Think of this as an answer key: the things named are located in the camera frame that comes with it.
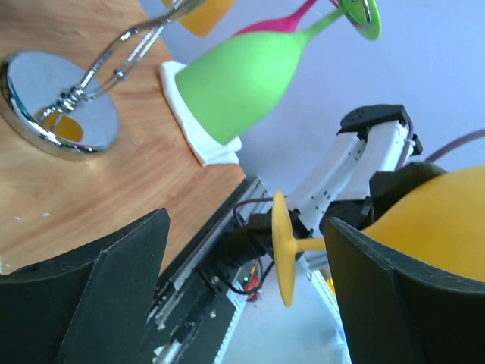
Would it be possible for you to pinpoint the yellow plastic goblet front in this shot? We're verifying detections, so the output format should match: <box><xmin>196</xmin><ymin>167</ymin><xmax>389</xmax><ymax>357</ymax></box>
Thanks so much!
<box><xmin>162</xmin><ymin>0</ymin><xmax>236</xmax><ymax>38</ymax></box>

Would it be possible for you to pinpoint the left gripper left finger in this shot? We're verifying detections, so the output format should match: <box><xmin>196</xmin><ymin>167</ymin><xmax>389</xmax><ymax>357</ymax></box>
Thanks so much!
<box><xmin>1</xmin><ymin>209</ymin><xmax>170</xmax><ymax>363</ymax></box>

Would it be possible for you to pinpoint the magenta plastic goblet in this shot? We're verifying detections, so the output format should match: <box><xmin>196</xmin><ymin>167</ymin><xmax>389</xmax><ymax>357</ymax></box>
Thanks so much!
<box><xmin>233</xmin><ymin>0</ymin><xmax>316</xmax><ymax>37</ymax></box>

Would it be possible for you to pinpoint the yellow plastic goblet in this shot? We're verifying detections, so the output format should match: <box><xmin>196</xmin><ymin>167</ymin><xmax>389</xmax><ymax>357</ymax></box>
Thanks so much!
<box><xmin>271</xmin><ymin>165</ymin><xmax>484</xmax><ymax>306</ymax></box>
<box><xmin>162</xmin><ymin>0</ymin><xmax>236</xmax><ymax>38</ymax></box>

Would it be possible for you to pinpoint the green plastic goblet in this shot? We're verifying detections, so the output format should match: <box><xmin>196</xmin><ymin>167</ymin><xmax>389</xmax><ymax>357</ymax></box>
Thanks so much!
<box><xmin>175</xmin><ymin>1</ymin><xmax>381</xmax><ymax>145</ymax></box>

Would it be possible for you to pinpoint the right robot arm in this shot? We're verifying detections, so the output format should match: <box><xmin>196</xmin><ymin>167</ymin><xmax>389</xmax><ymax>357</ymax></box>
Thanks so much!
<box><xmin>286</xmin><ymin>104</ymin><xmax>445</xmax><ymax>238</ymax></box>

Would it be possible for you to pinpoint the chrome wine glass rack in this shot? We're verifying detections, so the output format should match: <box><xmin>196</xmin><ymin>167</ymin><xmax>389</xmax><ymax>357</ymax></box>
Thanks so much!
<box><xmin>0</xmin><ymin>0</ymin><xmax>374</xmax><ymax>162</ymax></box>

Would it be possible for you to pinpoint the white folded cloth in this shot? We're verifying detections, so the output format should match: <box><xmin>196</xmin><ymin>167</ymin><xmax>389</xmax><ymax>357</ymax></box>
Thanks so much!
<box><xmin>159</xmin><ymin>61</ymin><xmax>243</xmax><ymax>167</ymax></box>

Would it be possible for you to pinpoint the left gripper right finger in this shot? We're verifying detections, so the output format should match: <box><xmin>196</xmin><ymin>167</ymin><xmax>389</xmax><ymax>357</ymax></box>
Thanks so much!
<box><xmin>324</xmin><ymin>218</ymin><xmax>484</xmax><ymax>363</ymax></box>

